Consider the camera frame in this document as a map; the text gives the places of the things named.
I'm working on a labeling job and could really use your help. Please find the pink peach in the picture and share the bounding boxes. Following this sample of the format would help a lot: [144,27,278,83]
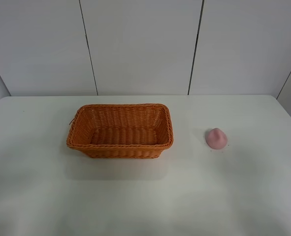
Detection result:
[205,128,228,150]

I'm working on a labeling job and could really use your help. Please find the orange woven plastic basket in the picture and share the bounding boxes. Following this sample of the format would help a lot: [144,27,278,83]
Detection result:
[66,103,173,159]

